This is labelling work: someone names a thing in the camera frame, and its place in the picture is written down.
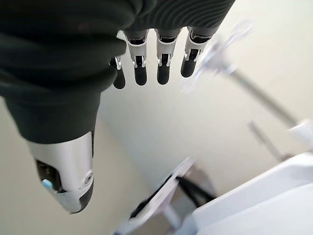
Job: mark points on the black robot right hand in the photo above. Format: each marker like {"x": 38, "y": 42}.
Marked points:
{"x": 61, "y": 49}

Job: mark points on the white IV pole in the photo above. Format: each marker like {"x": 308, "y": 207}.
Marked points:
{"x": 256, "y": 93}

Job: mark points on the white medical cart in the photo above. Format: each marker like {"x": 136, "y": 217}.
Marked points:
{"x": 269, "y": 200}

